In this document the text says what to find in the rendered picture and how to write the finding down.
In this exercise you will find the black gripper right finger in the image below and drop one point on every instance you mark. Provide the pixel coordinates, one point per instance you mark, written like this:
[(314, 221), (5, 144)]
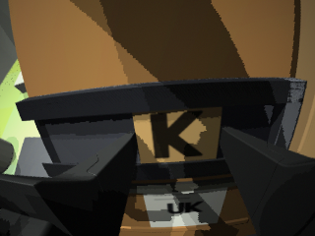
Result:
[(277, 185)]

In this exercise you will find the grey flat rectangular slab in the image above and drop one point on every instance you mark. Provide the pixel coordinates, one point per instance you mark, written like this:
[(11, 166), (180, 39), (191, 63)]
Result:
[(19, 83)]

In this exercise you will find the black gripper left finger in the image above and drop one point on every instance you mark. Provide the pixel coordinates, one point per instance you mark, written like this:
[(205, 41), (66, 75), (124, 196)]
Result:
[(87, 200)]

